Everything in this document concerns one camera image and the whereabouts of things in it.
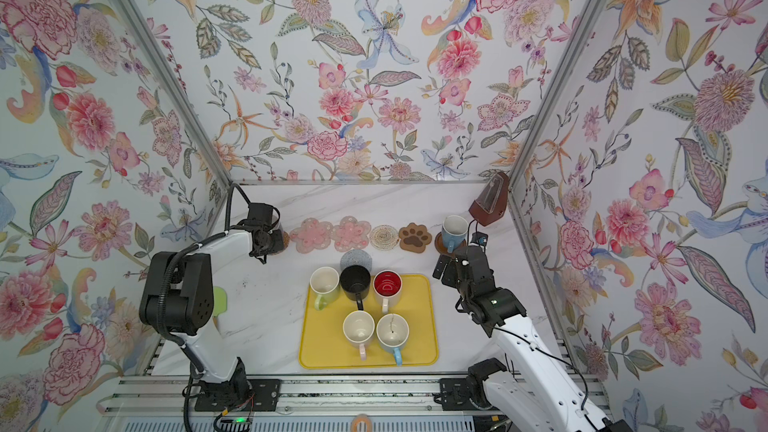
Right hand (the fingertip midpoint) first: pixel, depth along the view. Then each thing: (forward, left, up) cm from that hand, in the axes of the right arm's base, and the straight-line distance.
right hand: (454, 261), depth 81 cm
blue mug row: (+16, -3, -8) cm, 18 cm away
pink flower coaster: (+19, +32, -16) cm, 41 cm away
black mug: (-1, +28, -11) cm, 30 cm away
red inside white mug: (-1, +18, -13) cm, 22 cm away
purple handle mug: (+6, +51, -2) cm, 51 cm away
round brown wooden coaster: (+14, 0, -15) cm, 20 cm away
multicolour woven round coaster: (+18, +20, -14) cm, 30 cm away
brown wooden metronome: (+28, -16, -7) cm, 33 cm away
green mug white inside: (-2, +37, -11) cm, 38 cm away
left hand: (+12, +54, -11) cm, 56 cm away
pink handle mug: (-14, +26, -14) cm, 32 cm away
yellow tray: (-18, +35, -16) cm, 42 cm away
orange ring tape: (-34, +23, -16) cm, 44 cm away
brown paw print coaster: (+18, +9, -16) cm, 26 cm away
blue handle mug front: (-14, +16, -15) cm, 26 cm away
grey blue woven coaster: (+10, +29, -15) cm, 34 cm away
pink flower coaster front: (+17, +45, -14) cm, 50 cm away
